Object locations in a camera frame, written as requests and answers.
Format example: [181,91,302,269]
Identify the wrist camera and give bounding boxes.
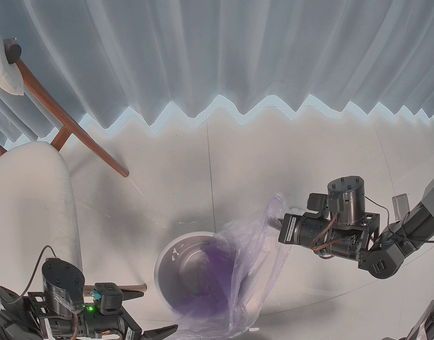
[307,192,331,214]
[93,283,125,315]

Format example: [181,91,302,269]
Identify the purple plastic bag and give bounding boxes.
[174,191,292,340]

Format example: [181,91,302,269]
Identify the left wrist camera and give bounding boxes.
[93,283,125,315]

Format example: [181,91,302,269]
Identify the blue-green curtain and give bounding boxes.
[0,0,434,148]

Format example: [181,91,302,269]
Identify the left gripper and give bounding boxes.
[80,285,178,340]

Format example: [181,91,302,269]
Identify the black cable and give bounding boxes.
[27,246,58,297]

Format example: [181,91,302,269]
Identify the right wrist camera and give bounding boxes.
[307,192,331,214]

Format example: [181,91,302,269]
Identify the white chair with wooden legs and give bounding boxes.
[0,16,147,294]

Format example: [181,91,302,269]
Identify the white trash bin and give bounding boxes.
[154,230,246,325]

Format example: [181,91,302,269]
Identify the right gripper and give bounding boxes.
[278,214,333,251]

